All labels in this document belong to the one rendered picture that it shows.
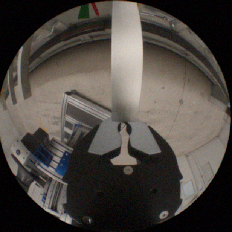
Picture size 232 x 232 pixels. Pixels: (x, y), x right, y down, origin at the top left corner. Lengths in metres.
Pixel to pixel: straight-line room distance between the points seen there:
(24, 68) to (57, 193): 0.67
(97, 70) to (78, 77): 0.28
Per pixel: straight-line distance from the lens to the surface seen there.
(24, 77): 0.25
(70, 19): 0.35
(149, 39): 0.96
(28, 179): 0.63
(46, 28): 0.42
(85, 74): 1.03
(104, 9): 0.32
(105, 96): 0.98
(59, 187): 0.67
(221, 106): 2.31
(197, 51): 0.51
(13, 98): 0.49
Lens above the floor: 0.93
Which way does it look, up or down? 59 degrees down
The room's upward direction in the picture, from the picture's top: 174 degrees counter-clockwise
